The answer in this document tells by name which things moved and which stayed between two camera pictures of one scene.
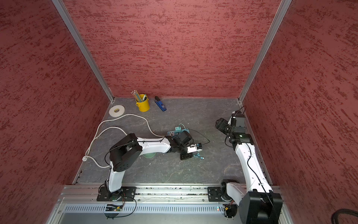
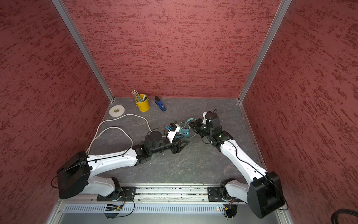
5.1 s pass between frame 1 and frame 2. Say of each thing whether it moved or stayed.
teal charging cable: moved
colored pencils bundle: stayed
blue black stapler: stayed
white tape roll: stayed
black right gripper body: moved
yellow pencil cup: stayed
